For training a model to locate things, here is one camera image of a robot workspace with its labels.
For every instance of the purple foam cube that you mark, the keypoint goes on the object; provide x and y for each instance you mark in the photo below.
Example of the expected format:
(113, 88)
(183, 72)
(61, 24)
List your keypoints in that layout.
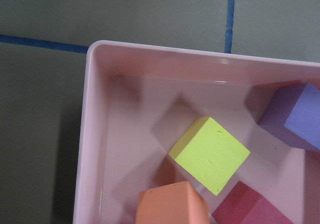
(293, 116)

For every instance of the red foam cube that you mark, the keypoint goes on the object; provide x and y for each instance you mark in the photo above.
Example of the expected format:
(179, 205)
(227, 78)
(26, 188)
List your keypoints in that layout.
(244, 205)

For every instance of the yellow foam cube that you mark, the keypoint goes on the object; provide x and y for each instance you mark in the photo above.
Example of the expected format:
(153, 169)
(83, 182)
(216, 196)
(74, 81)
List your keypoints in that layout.
(209, 153)

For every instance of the orange foam cube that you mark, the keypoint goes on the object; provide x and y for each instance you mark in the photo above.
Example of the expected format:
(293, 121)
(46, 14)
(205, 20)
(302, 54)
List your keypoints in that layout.
(177, 203)

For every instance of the pink plastic bin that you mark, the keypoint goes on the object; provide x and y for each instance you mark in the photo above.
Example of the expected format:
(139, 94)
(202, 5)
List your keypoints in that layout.
(139, 99)

